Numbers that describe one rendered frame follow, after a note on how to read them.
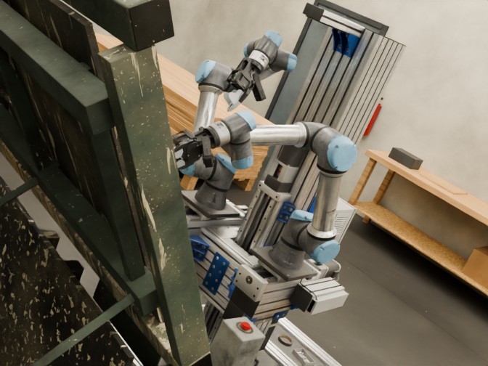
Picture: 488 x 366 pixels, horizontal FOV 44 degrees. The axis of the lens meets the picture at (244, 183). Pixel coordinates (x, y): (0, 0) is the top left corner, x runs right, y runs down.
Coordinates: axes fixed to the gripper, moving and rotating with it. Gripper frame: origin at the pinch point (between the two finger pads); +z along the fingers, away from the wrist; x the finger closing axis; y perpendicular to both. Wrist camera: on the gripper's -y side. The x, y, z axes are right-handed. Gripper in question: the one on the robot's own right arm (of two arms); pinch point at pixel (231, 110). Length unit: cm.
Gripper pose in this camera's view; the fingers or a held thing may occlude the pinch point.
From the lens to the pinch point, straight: 233.4
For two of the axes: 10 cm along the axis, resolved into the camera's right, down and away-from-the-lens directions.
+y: -6.7, -5.6, -4.8
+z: -5.3, 8.2, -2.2
